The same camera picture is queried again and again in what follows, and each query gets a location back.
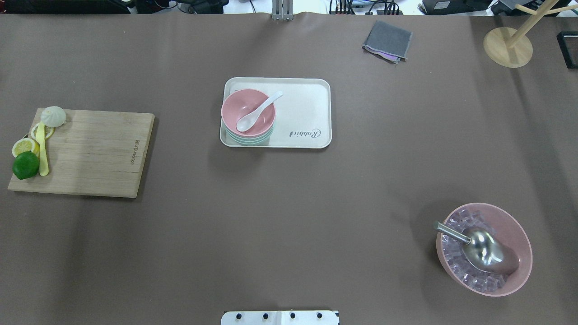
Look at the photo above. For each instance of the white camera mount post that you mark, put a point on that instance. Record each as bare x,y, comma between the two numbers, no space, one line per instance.
281,317

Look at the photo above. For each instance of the small pink bowl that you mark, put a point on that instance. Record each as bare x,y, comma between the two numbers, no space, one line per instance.
240,103

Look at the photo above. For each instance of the white ceramic spoon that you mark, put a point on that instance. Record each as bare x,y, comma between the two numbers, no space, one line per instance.
248,121

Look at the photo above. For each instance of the cream rabbit tray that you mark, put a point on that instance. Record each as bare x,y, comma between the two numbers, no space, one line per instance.
303,113

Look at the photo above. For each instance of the metal ice scoop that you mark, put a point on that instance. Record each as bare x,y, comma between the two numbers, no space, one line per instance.
482,250

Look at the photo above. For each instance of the large pink ice bowl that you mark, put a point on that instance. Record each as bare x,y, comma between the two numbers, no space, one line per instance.
505,229

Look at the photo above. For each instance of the green lime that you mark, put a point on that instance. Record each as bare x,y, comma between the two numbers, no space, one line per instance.
26,165

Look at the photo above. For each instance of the yellow plastic knife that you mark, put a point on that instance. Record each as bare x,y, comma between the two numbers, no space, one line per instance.
43,160

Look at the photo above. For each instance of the black tray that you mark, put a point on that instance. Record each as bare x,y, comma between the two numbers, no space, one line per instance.
568,43

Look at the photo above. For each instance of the wooden mug tree stand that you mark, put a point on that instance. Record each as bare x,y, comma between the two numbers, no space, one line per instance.
510,47

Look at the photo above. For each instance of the wooden cutting board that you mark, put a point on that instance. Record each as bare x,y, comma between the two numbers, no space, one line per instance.
99,153

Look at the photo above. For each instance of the lemon slice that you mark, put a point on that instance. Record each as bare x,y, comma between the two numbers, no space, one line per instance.
25,145
49,131

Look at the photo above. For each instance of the grey folded cloth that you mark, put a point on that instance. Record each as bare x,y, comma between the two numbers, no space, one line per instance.
388,41

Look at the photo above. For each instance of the white steamed bun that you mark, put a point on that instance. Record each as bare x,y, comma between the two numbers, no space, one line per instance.
53,116

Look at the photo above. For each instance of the green bowl stack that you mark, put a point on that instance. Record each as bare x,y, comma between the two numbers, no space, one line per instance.
248,141

